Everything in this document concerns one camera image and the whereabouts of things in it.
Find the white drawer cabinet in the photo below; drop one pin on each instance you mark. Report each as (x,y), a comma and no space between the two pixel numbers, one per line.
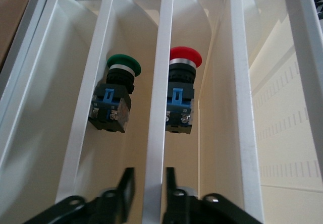
(308,57)

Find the green mushroom push button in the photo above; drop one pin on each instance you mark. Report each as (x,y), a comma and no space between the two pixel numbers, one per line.
(123,63)

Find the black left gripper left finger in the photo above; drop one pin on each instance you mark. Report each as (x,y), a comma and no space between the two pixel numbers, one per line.
(123,196)

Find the red mushroom push button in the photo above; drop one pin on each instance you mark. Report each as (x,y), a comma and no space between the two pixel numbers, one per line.
(185,55)

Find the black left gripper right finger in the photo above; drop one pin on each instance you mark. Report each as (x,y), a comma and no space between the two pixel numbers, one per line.
(174,203)

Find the white drawer holding red button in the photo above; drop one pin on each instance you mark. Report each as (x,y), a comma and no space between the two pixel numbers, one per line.
(154,108)

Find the white drawer holding green button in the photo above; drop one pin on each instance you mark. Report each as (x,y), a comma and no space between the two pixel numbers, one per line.
(83,108)

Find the empty white drawer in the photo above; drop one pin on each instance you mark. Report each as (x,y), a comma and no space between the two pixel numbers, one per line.
(242,82)

